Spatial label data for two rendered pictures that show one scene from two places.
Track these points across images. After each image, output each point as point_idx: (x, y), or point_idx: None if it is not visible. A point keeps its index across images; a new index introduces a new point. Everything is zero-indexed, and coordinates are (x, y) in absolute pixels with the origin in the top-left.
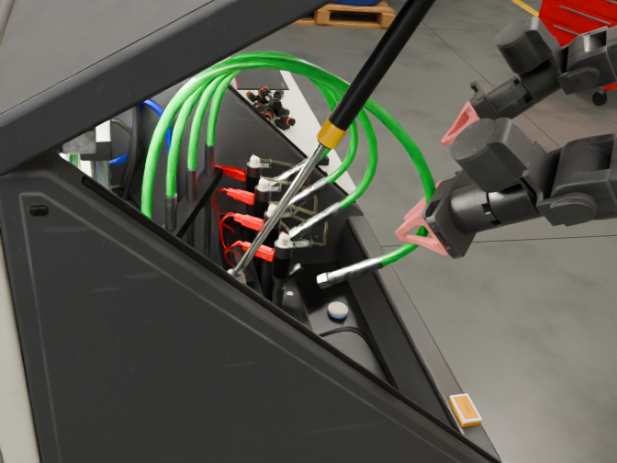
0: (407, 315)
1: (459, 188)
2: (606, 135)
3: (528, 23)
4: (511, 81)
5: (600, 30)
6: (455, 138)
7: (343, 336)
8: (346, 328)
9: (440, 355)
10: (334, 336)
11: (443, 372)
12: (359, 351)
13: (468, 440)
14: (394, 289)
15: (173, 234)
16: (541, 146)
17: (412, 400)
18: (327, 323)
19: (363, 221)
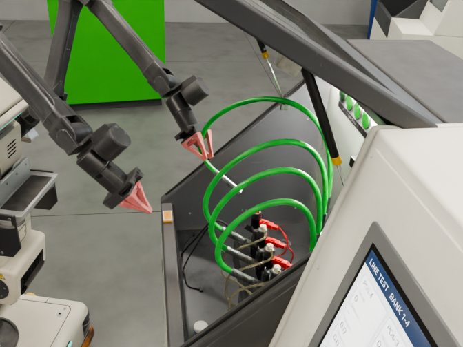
0: (173, 262)
1: (194, 122)
2: (161, 69)
3: (112, 126)
4: (114, 164)
5: (66, 118)
6: (206, 93)
7: (200, 311)
8: (220, 220)
9: (165, 241)
10: (206, 311)
11: (167, 233)
12: (193, 301)
13: (186, 176)
14: (173, 279)
15: (302, 84)
16: (177, 84)
17: (212, 159)
18: (209, 321)
19: (173, 343)
